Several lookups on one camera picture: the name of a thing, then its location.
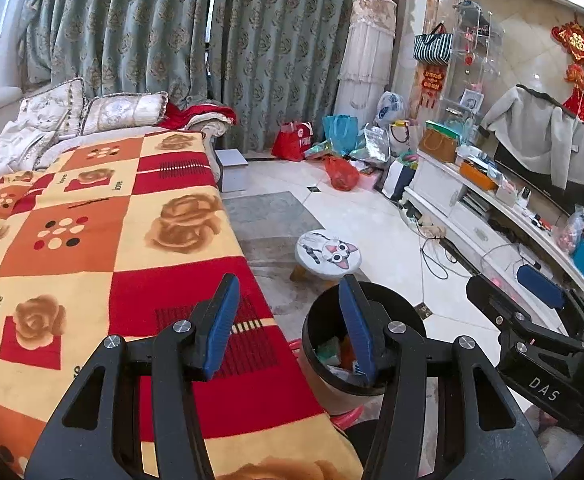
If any grey jacket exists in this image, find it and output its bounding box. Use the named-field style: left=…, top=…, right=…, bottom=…
left=481, top=84, right=584, bottom=191

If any white patterned long cushion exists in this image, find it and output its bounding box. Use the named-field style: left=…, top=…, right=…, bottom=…
left=81, top=91, right=169, bottom=136

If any navy white paper bag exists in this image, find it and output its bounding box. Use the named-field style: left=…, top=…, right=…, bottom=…
left=381, top=159, right=416, bottom=204

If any folded red blanket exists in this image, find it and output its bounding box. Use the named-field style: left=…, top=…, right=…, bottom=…
left=161, top=102, right=236, bottom=137

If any grey flat box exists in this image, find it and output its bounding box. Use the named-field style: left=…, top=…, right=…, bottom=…
left=215, top=149, right=250, bottom=194

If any white power strip with cables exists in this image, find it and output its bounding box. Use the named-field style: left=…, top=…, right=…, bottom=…
left=416, top=219, right=478, bottom=281

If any orange box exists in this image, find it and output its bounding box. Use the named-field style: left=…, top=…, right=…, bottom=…
left=459, top=159, right=498, bottom=191

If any black round trash bin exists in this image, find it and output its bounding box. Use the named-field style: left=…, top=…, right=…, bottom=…
left=301, top=282, right=428, bottom=416

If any red plastic bag with contents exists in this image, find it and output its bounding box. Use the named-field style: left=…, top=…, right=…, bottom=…
left=324, top=155, right=361, bottom=192

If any white patterned quilt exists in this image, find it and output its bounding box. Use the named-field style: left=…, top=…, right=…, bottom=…
left=0, top=120, right=59, bottom=177

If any white shopping bag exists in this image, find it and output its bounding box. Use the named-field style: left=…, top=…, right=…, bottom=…
left=389, top=119, right=423, bottom=156

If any white television cabinet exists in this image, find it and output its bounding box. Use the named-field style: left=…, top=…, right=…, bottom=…
left=404, top=149, right=584, bottom=322

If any large red knot decoration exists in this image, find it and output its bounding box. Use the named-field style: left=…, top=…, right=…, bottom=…
left=551, top=19, right=584, bottom=134

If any cat print round stool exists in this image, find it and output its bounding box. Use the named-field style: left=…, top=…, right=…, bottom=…
left=291, top=229, right=361, bottom=287

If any white patterned square cushion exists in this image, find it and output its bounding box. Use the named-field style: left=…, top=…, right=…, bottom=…
left=19, top=77, right=86, bottom=137

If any striped tote bag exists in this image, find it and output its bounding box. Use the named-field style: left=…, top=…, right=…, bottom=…
left=412, top=22, right=453, bottom=66

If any red gift bag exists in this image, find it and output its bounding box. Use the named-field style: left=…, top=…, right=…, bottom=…
left=271, top=120, right=316, bottom=162

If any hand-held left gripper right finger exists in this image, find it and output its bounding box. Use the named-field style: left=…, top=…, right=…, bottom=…
left=338, top=274, right=551, bottom=480

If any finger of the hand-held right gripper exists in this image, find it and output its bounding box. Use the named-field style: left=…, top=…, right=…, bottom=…
left=516, top=263, right=584, bottom=341
left=466, top=273, right=584, bottom=356

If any red orange checked printed blanket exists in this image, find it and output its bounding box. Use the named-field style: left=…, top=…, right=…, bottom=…
left=0, top=130, right=364, bottom=480

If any glass display shelf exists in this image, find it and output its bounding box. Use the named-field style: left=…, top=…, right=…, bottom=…
left=442, top=0, right=504, bottom=127

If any small red hanging decoration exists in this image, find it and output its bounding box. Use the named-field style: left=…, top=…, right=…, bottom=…
left=419, top=63, right=446, bottom=109

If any teal shopping bag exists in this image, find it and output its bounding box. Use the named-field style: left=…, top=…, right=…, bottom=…
left=321, top=114, right=359, bottom=156

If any white blue plastic bag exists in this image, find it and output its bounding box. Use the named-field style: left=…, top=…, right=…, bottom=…
left=375, top=90, right=407, bottom=129

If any silver foil bag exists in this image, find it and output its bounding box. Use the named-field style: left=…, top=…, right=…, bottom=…
left=356, top=124, right=391, bottom=164

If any clear plastic bag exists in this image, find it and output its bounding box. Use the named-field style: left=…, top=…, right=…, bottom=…
left=556, top=204, right=584, bottom=254

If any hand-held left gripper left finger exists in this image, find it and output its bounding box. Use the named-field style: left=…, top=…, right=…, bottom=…
left=24, top=273, right=242, bottom=480

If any lace covered standing air conditioner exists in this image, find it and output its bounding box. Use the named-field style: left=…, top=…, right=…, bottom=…
left=334, top=0, right=398, bottom=129

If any grey floor rug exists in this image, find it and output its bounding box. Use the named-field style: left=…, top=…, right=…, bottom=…
left=221, top=190, right=324, bottom=272

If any grey green patterned curtain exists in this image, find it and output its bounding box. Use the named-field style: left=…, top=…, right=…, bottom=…
left=19, top=0, right=369, bottom=154

